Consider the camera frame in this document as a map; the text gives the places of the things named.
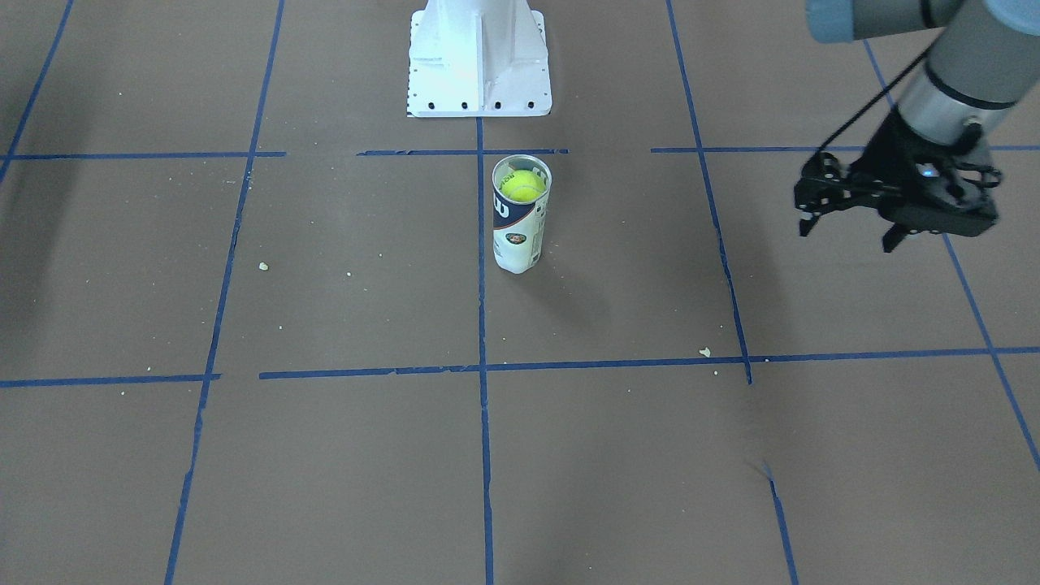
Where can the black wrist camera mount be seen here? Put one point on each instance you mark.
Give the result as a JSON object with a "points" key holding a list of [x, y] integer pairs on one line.
{"points": [[945, 196]]}

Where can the clear tennis ball can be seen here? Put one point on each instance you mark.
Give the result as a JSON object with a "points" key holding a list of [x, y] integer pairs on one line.
{"points": [[518, 229]]}

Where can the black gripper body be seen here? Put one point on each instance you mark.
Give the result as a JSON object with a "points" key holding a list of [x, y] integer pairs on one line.
{"points": [[888, 152]]}

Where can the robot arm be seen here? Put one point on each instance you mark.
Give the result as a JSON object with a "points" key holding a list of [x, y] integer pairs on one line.
{"points": [[983, 62]]}

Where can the white pedestal column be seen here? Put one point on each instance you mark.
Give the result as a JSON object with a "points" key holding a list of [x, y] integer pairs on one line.
{"points": [[478, 58]]}

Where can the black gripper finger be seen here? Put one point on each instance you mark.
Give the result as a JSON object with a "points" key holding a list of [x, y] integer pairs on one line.
{"points": [[896, 234], [827, 185]]}

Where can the yellow tennis ball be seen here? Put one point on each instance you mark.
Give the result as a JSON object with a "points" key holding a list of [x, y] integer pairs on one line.
{"points": [[522, 186]]}

